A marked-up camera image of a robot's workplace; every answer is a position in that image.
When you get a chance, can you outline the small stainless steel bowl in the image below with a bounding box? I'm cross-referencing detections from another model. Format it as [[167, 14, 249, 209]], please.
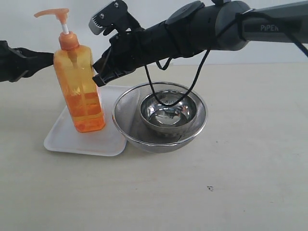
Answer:
[[140, 90, 197, 137]]

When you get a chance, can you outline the steel mesh strainer bowl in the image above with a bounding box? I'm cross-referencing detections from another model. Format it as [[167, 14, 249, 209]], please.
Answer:
[[112, 82, 208, 153]]

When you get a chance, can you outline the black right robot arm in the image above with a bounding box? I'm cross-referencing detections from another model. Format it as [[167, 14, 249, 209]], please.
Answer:
[[89, 0, 308, 87]]

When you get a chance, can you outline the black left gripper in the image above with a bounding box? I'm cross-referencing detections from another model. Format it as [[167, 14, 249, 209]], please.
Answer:
[[0, 40, 53, 82]]

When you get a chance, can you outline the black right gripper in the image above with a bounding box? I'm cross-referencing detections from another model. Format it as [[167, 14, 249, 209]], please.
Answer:
[[89, 0, 144, 87]]

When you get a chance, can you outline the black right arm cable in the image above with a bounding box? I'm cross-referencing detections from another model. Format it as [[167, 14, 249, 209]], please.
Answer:
[[144, 9, 308, 108]]

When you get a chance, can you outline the white rectangular plastic tray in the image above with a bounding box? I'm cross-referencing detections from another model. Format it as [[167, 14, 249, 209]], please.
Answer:
[[44, 85, 129, 157]]

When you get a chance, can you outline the orange dish soap pump bottle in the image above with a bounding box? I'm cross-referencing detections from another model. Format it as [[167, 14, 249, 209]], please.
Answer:
[[34, 8, 105, 133]]

